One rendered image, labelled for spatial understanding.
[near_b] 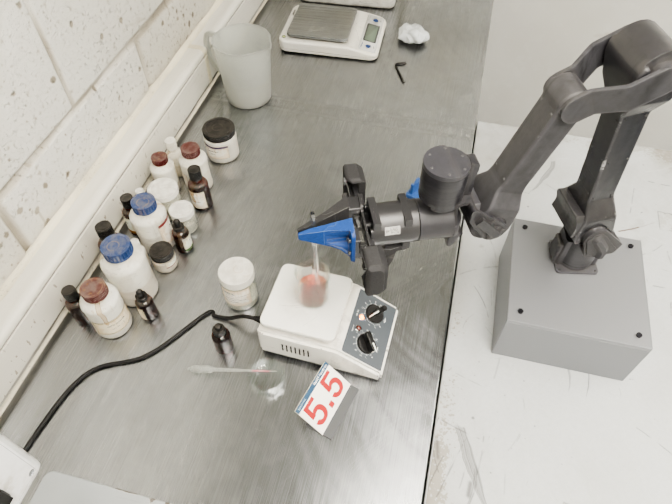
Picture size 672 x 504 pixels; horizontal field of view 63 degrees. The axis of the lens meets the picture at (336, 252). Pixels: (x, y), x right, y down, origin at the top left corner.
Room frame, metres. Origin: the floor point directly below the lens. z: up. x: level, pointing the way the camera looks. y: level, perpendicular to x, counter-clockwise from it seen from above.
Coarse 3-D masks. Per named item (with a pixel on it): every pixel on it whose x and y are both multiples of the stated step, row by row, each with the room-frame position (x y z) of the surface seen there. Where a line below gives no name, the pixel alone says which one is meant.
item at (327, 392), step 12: (324, 372) 0.37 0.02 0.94; (324, 384) 0.35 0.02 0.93; (336, 384) 0.36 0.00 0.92; (312, 396) 0.33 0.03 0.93; (324, 396) 0.34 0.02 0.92; (336, 396) 0.34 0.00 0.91; (312, 408) 0.32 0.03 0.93; (324, 408) 0.32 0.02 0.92; (312, 420) 0.30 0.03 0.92; (324, 420) 0.31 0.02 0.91
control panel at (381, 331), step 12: (360, 300) 0.48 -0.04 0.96; (372, 300) 0.49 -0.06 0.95; (360, 312) 0.46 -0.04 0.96; (384, 312) 0.48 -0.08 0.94; (360, 324) 0.44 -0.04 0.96; (372, 324) 0.45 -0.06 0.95; (384, 324) 0.45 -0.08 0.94; (348, 336) 0.42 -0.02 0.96; (384, 336) 0.43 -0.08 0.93; (348, 348) 0.40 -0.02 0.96; (384, 348) 0.41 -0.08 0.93; (360, 360) 0.38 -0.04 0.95; (372, 360) 0.39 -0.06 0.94
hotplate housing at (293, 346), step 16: (352, 288) 0.50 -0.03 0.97; (352, 304) 0.47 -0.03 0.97; (256, 320) 0.47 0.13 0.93; (272, 336) 0.42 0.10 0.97; (288, 336) 0.41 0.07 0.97; (336, 336) 0.41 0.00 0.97; (272, 352) 0.42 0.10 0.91; (288, 352) 0.41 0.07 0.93; (304, 352) 0.40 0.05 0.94; (320, 352) 0.39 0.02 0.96; (336, 352) 0.39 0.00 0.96; (336, 368) 0.39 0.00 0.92; (352, 368) 0.38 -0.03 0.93; (368, 368) 0.38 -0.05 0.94
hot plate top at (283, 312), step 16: (288, 272) 0.52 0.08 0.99; (288, 288) 0.49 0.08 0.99; (336, 288) 0.49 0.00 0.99; (272, 304) 0.46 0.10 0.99; (288, 304) 0.46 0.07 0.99; (336, 304) 0.46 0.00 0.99; (272, 320) 0.43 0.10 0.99; (288, 320) 0.43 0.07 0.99; (304, 320) 0.43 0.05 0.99; (320, 320) 0.43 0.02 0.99; (336, 320) 0.43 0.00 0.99; (304, 336) 0.41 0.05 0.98; (320, 336) 0.40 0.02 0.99
